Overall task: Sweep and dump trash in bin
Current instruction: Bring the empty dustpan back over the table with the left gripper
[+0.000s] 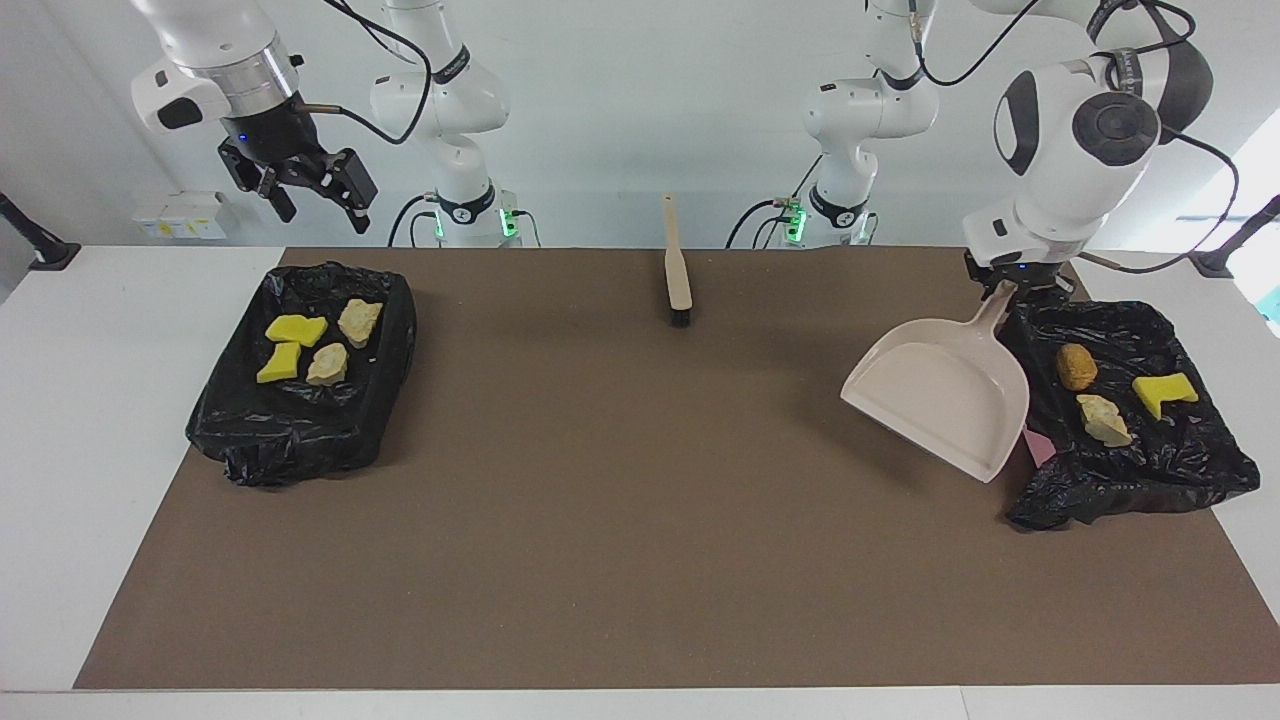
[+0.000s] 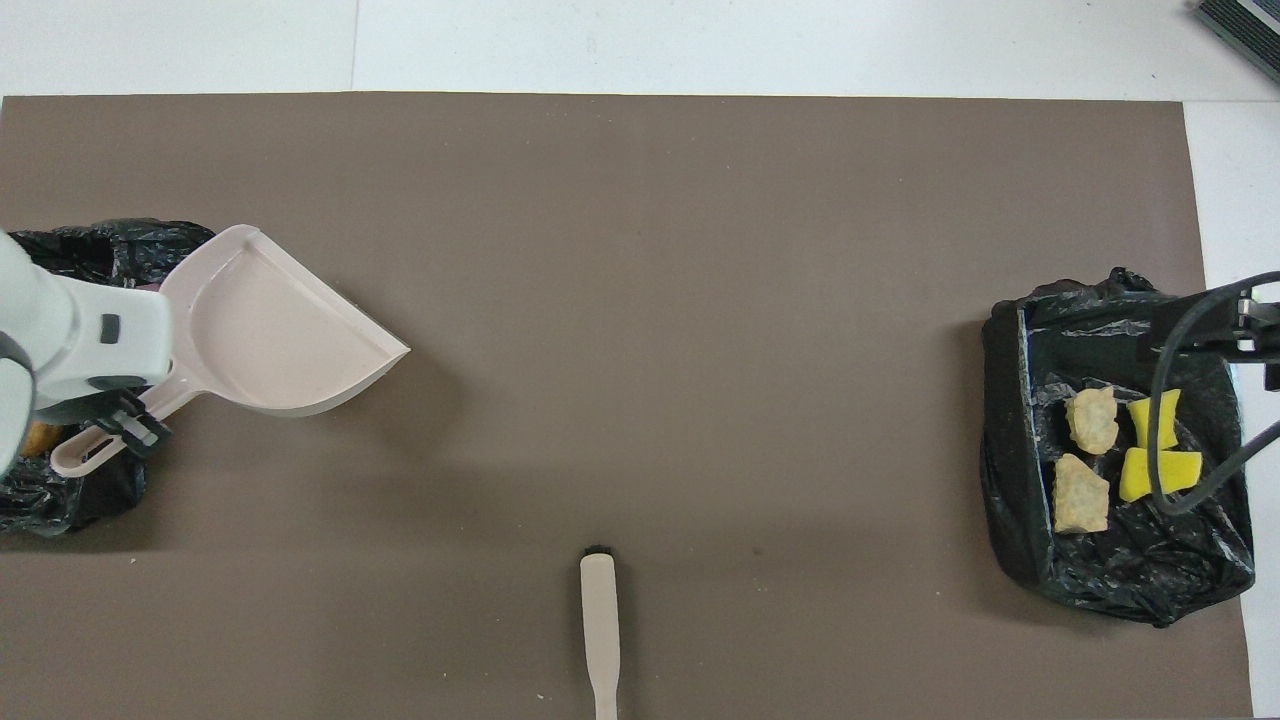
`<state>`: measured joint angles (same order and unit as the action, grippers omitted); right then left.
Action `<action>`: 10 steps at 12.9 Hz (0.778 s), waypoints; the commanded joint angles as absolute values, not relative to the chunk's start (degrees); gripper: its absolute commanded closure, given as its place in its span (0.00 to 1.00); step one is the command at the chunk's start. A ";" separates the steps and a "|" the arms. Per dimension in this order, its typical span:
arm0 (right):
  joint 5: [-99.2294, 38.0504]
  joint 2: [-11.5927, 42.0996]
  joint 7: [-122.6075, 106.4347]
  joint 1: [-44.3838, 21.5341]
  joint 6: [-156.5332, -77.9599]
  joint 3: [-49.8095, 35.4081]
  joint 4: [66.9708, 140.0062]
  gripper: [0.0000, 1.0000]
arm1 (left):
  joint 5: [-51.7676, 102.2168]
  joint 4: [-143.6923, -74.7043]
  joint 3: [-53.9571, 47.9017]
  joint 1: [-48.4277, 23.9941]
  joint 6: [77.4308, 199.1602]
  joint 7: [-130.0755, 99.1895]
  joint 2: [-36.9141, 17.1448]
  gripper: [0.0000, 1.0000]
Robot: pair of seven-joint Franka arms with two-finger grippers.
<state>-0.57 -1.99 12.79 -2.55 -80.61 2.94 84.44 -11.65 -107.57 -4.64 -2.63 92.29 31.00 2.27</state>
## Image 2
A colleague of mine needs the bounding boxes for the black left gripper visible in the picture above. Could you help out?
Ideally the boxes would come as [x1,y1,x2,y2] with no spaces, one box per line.
[35,385,173,461]

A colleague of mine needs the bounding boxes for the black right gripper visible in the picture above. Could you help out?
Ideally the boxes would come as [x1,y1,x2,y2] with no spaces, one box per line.
[1140,285,1280,393]

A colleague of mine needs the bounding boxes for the small yellow green sponge piece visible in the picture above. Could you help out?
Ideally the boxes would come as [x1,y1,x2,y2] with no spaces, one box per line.
[1127,389,1184,452]

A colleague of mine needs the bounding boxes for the pale tan scrap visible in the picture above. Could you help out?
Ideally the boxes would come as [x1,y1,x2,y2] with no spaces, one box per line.
[1063,385,1120,457]

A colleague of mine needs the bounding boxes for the beige plastic dustpan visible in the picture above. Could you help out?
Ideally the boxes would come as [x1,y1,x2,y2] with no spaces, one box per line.
[50,224,412,479]

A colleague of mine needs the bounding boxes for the large yellow sponge piece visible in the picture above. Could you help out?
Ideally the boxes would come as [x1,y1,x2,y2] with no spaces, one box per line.
[1117,447,1205,504]

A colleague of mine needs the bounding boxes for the orange striped scrap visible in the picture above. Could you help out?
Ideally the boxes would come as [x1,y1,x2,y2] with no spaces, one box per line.
[1052,453,1112,535]

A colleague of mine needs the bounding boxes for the beige hand brush black bristles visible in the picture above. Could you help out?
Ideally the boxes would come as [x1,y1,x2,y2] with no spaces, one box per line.
[579,545,622,720]

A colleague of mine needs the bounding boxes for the black plastic trash bag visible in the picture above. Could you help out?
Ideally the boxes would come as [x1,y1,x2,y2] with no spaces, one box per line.
[980,267,1257,628]
[0,219,217,538]

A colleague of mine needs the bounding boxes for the dark grey ridged panel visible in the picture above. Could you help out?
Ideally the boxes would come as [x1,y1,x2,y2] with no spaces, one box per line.
[1193,0,1280,87]

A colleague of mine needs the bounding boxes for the brown table mat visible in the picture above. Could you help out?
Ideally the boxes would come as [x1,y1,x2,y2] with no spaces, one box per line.
[0,93,1253,720]

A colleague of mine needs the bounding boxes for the right arm gripper cable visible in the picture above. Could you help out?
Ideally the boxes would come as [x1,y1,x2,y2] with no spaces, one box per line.
[1148,270,1280,517]

